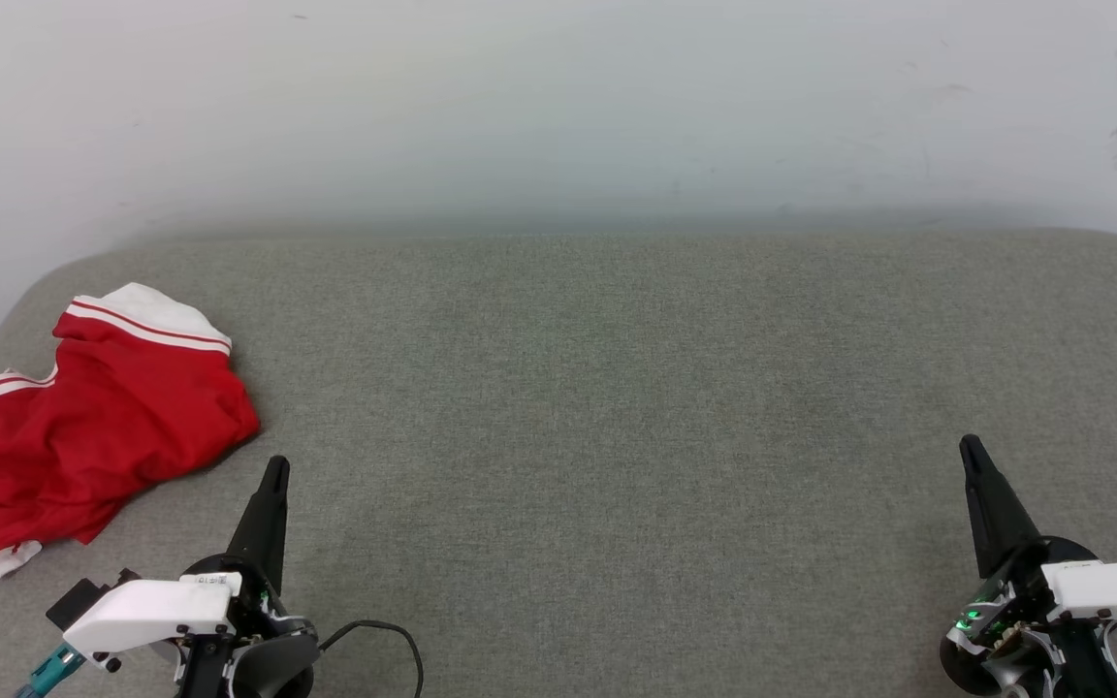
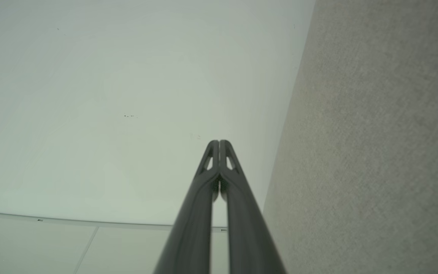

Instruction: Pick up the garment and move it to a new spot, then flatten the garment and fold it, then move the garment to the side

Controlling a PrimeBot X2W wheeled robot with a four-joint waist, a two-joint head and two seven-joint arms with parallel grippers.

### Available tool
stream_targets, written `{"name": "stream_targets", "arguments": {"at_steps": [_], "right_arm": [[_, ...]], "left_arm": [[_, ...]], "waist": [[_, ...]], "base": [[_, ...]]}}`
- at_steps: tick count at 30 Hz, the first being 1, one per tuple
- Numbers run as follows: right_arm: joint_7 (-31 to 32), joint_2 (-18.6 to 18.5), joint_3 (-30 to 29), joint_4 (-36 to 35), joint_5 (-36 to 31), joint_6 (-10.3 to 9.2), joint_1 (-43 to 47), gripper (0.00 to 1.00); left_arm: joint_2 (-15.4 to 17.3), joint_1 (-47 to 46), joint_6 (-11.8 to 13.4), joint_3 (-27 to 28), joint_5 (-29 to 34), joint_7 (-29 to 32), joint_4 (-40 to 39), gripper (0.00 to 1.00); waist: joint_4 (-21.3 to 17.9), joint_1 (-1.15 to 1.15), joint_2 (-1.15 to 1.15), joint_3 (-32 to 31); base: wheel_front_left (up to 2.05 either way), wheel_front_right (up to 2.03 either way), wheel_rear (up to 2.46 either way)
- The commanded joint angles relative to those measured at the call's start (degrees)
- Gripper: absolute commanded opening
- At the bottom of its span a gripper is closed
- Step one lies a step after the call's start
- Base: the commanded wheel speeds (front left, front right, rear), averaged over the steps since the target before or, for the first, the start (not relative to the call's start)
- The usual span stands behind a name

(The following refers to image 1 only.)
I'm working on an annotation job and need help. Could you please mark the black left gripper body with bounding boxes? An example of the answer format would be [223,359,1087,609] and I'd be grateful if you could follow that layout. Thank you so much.
[175,553,320,698]

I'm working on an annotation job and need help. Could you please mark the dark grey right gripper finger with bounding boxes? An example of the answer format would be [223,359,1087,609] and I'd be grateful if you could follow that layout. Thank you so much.
[958,434,1044,581]

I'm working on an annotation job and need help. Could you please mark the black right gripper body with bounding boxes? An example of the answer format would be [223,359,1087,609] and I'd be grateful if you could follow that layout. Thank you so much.
[940,536,1102,697]

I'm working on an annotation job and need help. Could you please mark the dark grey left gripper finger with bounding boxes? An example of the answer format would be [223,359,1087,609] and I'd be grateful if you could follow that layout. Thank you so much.
[226,456,291,594]

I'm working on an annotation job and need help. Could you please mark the thick black cable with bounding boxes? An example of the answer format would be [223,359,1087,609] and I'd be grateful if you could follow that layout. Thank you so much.
[318,619,425,698]

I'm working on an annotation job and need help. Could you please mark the red and white jersey shirt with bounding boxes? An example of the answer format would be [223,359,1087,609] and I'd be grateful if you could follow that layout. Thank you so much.
[0,282,262,581]

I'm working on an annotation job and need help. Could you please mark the grey fabric sofa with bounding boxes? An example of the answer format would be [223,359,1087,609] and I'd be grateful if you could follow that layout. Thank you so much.
[0,228,1117,698]

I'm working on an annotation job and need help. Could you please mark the teal cable connector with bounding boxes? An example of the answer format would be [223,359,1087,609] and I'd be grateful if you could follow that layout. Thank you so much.
[14,644,86,698]

